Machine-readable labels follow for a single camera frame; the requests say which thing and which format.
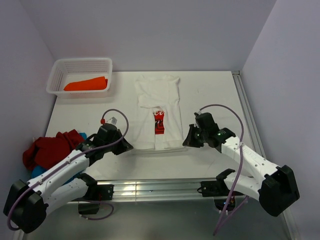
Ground right side aluminium rail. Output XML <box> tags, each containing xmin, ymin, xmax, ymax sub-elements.
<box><xmin>231</xmin><ymin>71</ymin><xmax>266</xmax><ymax>157</ymax></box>

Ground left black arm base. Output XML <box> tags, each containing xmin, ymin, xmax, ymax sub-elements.
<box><xmin>77</xmin><ymin>184</ymin><xmax>114</xmax><ymax>216</ymax></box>

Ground aluminium rail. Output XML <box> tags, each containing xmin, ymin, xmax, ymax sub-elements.
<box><xmin>67</xmin><ymin>177</ymin><xmax>251</xmax><ymax>206</ymax></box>
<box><xmin>231</xmin><ymin>71</ymin><xmax>266</xmax><ymax>157</ymax></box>

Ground white printed t-shirt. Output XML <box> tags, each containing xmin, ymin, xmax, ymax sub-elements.
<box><xmin>133</xmin><ymin>75</ymin><xmax>183</xmax><ymax>151</ymax></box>

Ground front aluminium rail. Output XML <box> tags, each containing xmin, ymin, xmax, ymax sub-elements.
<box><xmin>67</xmin><ymin>177</ymin><xmax>251</xmax><ymax>206</ymax></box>

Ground dark red t-shirt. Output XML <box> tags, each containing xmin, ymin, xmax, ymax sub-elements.
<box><xmin>22</xmin><ymin>129</ymin><xmax>85</xmax><ymax>171</ymax></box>

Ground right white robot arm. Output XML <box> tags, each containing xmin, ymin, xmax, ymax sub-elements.
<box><xmin>182</xmin><ymin>112</ymin><xmax>300</xmax><ymax>217</ymax></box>

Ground white plastic basket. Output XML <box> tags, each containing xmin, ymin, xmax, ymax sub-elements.
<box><xmin>46</xmin><ymin>57</ymin><xmax>113</xmax><ymax>99</ymax></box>

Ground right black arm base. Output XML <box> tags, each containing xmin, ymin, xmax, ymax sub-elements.
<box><xmin>197</xmin><ymin>180</ymin><xmax>230</xmax><ymax>212</ymax></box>

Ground orange rolled t-shirt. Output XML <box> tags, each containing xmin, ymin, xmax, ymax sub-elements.
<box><xmin>63</xmin><ymin>76</ymin><xmax>108</xmax><ymax>92</ymax></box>

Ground blue t-shirt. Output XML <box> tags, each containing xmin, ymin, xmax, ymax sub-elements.
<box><xmin>30</xmin><ymin>132</ymin><xmax>87</xmax><ymax>185</ymax></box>

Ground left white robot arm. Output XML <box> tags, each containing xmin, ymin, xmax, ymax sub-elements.
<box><xmin>3</xmin><ymin>123</ymin><xmax>133</xmax><ymax>233</ymax></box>

